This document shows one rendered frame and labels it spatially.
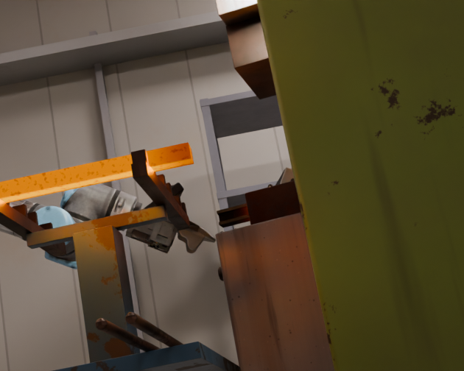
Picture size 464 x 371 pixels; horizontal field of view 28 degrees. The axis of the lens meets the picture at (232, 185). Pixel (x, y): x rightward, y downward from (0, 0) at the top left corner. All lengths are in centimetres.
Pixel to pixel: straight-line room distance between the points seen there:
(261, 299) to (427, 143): 44
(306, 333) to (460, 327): 37
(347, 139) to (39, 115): 408
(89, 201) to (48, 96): 312
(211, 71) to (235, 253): 367
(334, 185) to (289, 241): 30
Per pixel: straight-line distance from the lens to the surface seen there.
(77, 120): 523
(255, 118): 457
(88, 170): 126
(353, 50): 135
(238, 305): 158
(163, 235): 223
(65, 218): 209
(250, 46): 185
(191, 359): 111
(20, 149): 526
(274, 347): 156
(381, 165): 130
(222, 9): 184
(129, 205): 224
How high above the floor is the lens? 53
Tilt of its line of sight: 17 degrees up
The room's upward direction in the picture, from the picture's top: 11 degrees counter-clockwise
